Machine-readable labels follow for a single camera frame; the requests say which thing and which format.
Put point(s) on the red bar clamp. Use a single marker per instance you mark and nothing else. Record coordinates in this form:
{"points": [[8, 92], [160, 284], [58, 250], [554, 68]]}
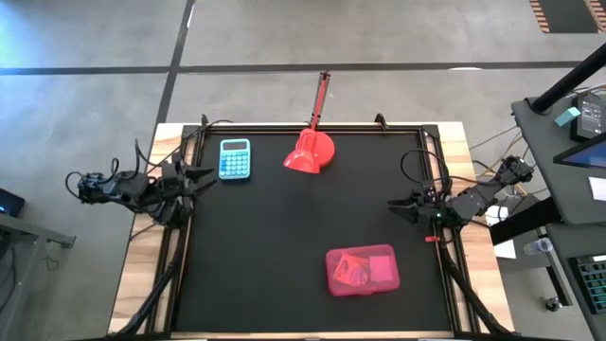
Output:
{"points": [[321, 99]]}

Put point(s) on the white paper sheet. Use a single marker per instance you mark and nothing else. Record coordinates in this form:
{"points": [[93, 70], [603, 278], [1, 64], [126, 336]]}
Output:
{"points": [[599, 188]]}

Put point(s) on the black frame clamp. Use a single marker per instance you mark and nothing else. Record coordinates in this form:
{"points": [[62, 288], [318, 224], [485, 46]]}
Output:
{"points": [[204, 120], [380, 120]]}

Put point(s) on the blue lit screen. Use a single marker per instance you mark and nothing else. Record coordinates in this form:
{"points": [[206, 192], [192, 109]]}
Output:
{"points": [[587, 156]]}

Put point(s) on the grey side desk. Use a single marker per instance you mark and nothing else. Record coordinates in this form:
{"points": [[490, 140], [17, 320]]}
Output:
{"points": [[549, 156], [563, 284]]}

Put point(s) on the pink translucent pencil case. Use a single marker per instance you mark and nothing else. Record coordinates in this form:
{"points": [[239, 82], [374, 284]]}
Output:
{"points": [[341, 290]]}

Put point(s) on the black table mat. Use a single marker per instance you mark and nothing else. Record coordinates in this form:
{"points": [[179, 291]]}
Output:
{"points": [[284, 227]]}

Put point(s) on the black pole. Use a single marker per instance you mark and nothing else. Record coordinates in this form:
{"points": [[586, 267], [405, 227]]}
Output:
{"points": [[568, 80]]}

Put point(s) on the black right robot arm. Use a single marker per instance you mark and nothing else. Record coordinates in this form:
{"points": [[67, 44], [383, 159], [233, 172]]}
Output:
{"points": [[478, 199]]}

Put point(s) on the red desk lamp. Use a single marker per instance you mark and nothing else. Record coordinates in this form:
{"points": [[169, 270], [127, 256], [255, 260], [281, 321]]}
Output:
{"points": [[317, 147]]}

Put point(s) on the keyboard with coloured keys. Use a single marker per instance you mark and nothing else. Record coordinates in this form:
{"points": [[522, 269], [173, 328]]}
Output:
{"points": [[592, 284]]}

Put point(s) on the black aluminium table frame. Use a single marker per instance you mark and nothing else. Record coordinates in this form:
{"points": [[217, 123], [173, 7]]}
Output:
{"points": [[379, 128]]}

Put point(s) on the white paper sheets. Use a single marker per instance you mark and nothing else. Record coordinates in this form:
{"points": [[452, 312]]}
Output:
{"points": [[506, 248]]}

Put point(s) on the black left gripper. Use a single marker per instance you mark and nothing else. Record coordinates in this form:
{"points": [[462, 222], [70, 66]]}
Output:
{"points": [[177, 189]]}

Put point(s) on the clear water bottle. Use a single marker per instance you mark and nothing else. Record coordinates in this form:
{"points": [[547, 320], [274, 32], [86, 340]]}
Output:
{"points": [[537, 246]]}

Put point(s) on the black diagonal frame strut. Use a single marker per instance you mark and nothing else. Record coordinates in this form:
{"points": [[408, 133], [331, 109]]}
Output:
{"points": [[468, 293], [156, 289]]}

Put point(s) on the blue lit device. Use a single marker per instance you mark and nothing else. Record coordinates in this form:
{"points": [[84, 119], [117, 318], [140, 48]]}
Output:
{"points": [[9, 203]]}

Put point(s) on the black beam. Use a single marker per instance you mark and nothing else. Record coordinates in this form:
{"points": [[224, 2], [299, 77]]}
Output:
{"points": [[525, 220]]}

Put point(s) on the black power adapter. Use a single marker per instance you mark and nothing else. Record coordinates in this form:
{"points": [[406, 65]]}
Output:
{"points": [[589, 116]]}

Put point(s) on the teal calculator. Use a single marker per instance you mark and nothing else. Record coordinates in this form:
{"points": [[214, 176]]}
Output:
{"points": [[234, 163]]}

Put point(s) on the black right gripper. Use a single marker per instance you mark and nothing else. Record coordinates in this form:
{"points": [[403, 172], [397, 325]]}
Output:
{"points": [[431, 210]]}

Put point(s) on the caster wheel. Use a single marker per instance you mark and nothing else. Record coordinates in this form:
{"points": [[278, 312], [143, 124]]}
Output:
{"points": [[554, 304]]}

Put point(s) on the dark mat striped edges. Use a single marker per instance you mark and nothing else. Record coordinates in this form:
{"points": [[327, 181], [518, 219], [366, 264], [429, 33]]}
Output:
{"points": [[568, 14]]}

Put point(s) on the small teal box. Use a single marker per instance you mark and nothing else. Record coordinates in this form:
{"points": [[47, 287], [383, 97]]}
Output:
{"points": [[567, 116]]}

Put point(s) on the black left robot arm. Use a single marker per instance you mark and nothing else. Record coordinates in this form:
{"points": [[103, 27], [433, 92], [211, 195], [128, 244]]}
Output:
{"points": [[128, 189]]}

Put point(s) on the small red clamp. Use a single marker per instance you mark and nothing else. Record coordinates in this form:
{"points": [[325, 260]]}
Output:
{"points": [[432, 238]]}

